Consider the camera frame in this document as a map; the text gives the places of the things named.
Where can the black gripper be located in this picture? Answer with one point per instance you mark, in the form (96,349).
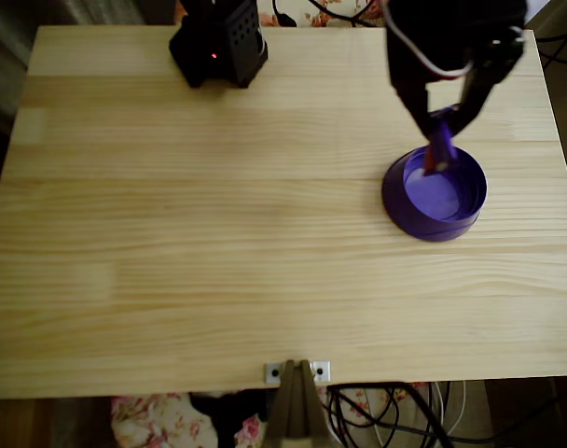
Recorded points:
(407,76)

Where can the purple orange candy bar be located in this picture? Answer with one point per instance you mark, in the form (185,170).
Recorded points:
(444,140)

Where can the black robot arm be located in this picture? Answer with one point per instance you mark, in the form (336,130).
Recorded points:
(209,46)

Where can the purple plastic bowl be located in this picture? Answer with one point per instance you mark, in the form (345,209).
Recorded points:
(432,205)

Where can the floral seat cushion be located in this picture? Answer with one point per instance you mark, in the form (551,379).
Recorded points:
(321,18)

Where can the black fabric item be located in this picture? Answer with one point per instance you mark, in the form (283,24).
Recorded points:
(227,415)

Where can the grey curtain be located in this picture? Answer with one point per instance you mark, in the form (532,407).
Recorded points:
(13,56)

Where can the floral fabric sheet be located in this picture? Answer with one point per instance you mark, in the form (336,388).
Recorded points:
(148,420)

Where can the silver metal bracket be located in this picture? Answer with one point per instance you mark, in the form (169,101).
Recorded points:
(272,373)

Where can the olive camera stand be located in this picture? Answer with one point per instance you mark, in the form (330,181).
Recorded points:
(295,410)

